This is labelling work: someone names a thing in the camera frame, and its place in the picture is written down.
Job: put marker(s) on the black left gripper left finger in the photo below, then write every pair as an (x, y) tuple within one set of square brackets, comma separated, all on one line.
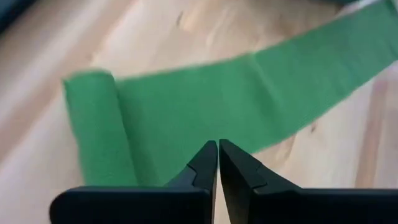
[(140, 205)]

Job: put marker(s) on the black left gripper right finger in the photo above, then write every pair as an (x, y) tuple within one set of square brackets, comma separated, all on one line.
[(311, 207)]

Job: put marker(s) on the green elastic bandage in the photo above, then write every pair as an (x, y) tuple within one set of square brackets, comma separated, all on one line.
[(186, 109)]

